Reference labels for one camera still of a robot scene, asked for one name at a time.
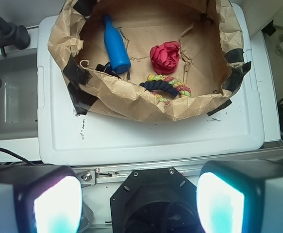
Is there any multicolour braided rope toy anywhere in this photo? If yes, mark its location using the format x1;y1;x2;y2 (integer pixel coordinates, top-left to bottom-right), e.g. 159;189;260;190
139;74;192;105

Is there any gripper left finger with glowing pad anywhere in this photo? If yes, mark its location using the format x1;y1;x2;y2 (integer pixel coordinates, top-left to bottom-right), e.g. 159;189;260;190
0;165;83;233

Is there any blue plastic bottle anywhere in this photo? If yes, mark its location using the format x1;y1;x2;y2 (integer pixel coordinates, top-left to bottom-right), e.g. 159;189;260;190
102;15;131;74

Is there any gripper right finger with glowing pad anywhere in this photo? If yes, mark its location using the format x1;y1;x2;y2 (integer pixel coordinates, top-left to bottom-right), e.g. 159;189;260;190
196;159;283;233

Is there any white plastic bin lid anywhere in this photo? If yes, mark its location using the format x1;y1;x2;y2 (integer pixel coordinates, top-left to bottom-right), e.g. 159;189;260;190
37;2;265;166

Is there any crumpled brown paper bag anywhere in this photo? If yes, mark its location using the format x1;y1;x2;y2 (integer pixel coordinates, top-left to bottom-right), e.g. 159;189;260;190
48;0;250;122

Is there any black binder clip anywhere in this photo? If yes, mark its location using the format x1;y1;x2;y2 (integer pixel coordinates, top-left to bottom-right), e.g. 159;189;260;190
95;62;120;78

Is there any black cable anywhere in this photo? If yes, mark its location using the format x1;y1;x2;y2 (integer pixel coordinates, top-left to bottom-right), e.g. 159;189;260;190
0;145;34;166

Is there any black sink faucet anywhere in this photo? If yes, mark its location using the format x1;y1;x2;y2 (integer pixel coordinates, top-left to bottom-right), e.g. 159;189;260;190
0;17;31;57

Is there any aluminium frame rail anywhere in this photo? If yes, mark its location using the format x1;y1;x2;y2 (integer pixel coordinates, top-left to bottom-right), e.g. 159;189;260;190
72;146;283;187

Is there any crumpled red paper ball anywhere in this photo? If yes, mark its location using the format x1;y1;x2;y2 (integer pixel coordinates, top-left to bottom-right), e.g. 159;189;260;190
150;41;180;75

